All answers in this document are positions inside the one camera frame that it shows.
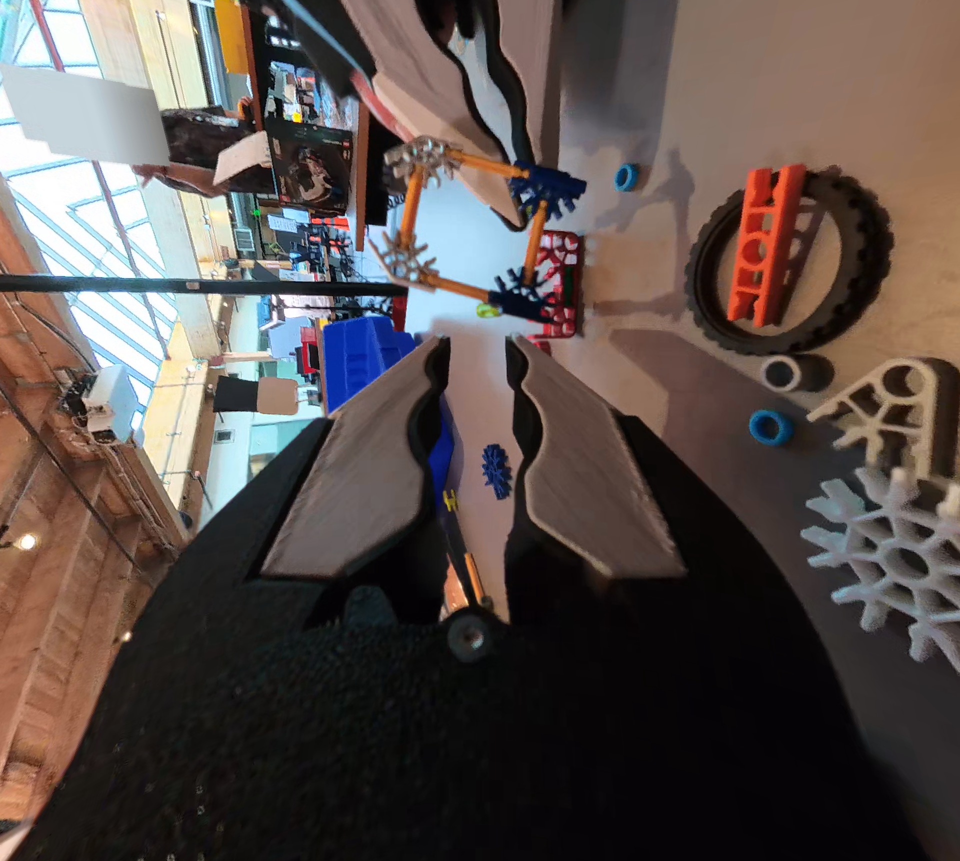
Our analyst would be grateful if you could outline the tan chair backrest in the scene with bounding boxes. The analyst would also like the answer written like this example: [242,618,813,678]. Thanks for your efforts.
[254,378,300,418]

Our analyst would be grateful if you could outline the blue snowflake connector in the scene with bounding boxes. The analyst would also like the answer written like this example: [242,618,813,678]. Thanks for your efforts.
[480,443,514,501]

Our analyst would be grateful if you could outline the colourful rod connector toy model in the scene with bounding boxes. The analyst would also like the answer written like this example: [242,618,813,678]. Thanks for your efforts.
[367,137,588,324]

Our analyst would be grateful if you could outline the black toy car box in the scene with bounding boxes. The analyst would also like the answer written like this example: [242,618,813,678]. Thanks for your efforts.
[265,117,354,217]

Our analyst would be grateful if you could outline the blue plastic bin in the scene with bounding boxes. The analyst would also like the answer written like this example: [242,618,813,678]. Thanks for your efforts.
[321,315,460,511]

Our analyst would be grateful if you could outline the red connectors with green clip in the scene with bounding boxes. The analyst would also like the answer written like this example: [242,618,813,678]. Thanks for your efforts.
[525,229,587,342]

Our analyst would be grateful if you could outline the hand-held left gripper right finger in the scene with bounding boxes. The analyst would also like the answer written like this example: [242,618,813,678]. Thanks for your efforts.
[504,334,687,624]

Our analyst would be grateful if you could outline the white snowflake connector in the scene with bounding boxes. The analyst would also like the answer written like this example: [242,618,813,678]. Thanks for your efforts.
[800,466,960,676]

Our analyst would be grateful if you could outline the yellow bin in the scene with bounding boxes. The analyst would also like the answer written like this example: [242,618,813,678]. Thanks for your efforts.
[213,0,249,77]

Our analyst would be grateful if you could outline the black toy tyre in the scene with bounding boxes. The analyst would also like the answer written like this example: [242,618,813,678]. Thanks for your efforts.
[684,165,896,357]

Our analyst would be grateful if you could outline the orange toy rod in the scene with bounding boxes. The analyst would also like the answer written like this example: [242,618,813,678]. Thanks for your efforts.
[462,552,494,609]

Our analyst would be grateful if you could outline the pale grey connector piece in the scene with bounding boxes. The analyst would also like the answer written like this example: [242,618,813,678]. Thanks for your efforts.
[806,356,960,477]

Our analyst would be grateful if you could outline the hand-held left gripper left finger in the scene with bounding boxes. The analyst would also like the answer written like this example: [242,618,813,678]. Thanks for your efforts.
[258,336,453,624]

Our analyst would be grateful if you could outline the black stand pole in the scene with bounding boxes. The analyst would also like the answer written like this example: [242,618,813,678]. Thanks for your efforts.
[0,273,411,298]

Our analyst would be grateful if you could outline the orange connector piece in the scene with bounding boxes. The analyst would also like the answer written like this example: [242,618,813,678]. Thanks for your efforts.
[725,162,808,330]

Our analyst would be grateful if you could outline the small grey spacer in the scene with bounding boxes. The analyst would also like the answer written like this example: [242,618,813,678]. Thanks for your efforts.
[759,352,835,394]

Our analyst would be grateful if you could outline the wooden desk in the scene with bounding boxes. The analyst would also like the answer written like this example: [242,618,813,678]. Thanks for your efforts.
[351,97,393,252]

